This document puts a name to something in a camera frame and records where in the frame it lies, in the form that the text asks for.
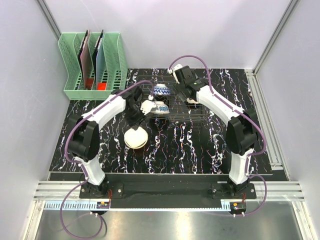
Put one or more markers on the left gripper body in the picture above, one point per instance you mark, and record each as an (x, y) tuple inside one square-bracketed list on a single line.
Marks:
[(134, 115)]

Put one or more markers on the blue floral white bowl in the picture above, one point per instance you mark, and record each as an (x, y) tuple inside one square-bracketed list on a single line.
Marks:
[(161, 108)]

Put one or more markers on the cream mandala pattern bowl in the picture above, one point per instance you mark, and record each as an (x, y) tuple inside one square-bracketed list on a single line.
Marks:
[(192, 101)]

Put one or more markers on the green patterned bowl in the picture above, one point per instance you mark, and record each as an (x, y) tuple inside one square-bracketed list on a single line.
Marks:
[(135, 144)]

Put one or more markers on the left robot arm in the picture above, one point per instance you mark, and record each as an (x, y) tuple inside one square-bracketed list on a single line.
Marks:
[(83, 142)]

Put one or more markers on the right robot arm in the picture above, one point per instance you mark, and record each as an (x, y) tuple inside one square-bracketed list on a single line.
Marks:
[(241, 132)]

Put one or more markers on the blue zigzag pattern bowl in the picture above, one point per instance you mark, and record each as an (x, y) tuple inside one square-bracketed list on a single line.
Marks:
[(161, 90)]

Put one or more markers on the black marble pattern mat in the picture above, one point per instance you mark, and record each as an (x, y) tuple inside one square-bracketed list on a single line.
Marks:
[(181, 147)]

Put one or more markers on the green plastic file organizer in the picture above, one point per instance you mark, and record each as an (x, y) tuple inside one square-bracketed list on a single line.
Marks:
[(115, 65)]

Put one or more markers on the dark red block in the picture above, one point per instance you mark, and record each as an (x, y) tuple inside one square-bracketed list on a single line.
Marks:
[(89, 83)]

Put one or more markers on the light blue board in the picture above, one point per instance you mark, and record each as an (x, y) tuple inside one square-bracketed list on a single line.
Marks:
[(98, 59)]

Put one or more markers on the left orange connector box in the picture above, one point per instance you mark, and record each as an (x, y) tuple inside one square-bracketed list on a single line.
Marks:
[(103, 205)]

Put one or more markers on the orange connector box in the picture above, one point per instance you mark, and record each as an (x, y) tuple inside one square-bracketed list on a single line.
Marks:
[(103, 205), (238, 206)]

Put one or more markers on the right orange connector box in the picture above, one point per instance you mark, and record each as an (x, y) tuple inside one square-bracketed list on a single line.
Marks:
[(238, 206)]

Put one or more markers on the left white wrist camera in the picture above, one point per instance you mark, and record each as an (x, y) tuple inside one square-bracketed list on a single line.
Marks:
[(148, 105)]

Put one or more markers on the wire dish rack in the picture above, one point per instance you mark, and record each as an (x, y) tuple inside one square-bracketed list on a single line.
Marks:
[(179, 111)]

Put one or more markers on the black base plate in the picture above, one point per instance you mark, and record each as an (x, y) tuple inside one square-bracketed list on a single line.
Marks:
[(140, 201)]

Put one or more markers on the aluminium frame rail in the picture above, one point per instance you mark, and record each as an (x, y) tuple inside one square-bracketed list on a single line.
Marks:
[(276, 190)]

